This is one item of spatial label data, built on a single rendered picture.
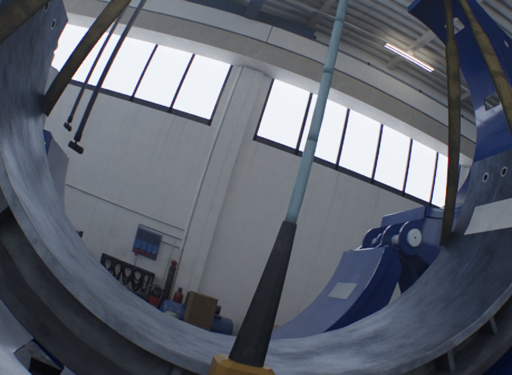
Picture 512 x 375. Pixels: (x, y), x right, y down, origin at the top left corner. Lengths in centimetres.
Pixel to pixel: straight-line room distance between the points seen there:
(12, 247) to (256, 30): 988
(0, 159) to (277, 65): 962
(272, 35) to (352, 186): 399
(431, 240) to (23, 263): 294
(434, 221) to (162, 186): 740
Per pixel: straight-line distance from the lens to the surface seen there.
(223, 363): 57
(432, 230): 348
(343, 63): 1106
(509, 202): 178
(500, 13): 999
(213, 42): 1037
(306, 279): 1045
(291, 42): 1081
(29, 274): 118
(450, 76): 192
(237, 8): 1111
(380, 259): 317
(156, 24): 1056
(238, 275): 1006
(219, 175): 1002
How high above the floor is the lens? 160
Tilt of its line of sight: 12 degrees up
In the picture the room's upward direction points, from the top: 16 degrees clockwise
